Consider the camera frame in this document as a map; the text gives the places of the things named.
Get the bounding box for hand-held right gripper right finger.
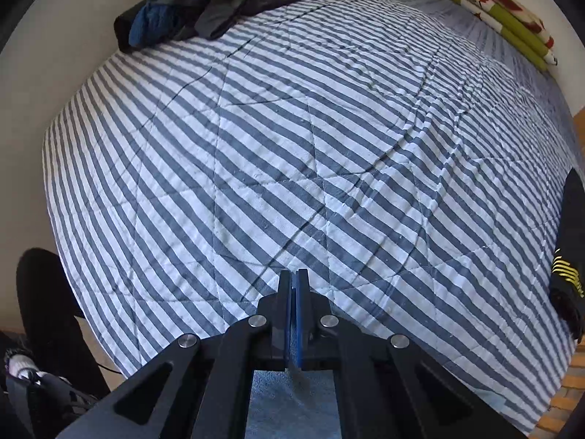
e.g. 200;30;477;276
295;269;526;439

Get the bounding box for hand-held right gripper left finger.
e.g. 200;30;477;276
57;270;293;439

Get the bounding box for light blue garment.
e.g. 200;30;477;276
244;368;343;439

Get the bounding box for person's leg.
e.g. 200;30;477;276
16;248;113;396

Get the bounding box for blue striped bed quilt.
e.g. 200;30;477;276
42;0;579;435

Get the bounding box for black folded garment yellow stripes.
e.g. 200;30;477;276
548;168;585;342

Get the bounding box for dark grey garment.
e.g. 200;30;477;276
196;0;251;40

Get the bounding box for blue knitted garment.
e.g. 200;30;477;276
129;0;206;47

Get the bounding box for blue patterned bed sheet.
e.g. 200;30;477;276
315;0;577;115

